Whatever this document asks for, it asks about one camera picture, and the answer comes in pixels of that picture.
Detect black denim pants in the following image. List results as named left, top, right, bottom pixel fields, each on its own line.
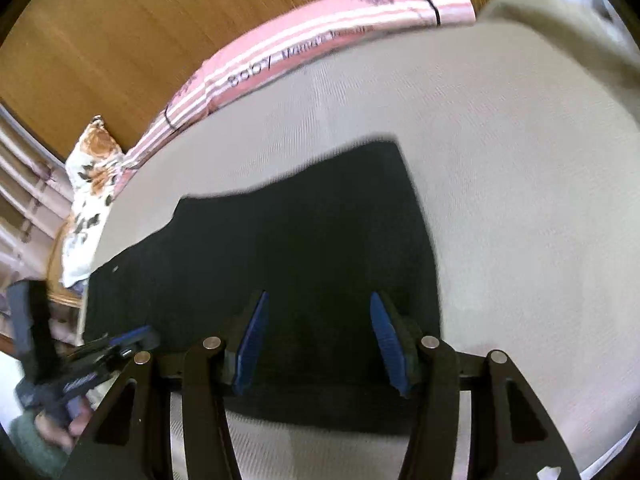
left=85, top=139, right=440, bottom=434

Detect green left sleeve forearm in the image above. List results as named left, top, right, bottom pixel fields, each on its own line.
left=9, top=411, right=75, bottom=479

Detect left hand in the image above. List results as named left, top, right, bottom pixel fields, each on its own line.
left=35, top=396, right=93, bottom=454

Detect wooden chair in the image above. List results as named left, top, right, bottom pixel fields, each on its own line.
left=44, top=219, right=84, bottom=311

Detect floral pillow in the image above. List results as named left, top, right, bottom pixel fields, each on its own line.
left=61, top=115, right=124, bottom=288

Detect beige bed mattress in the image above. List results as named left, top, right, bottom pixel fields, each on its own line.
left=96, top=20, right=639, bottom=472

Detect wooden headboard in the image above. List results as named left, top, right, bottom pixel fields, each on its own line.
left=1, top=0, right=488, bottom=156

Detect beige blanket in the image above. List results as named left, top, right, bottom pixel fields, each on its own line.
left=480, top=0, right=639, bottom=119

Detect pink striped long pillow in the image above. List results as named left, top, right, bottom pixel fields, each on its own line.
left=115, top=0, right=475, bottom=192

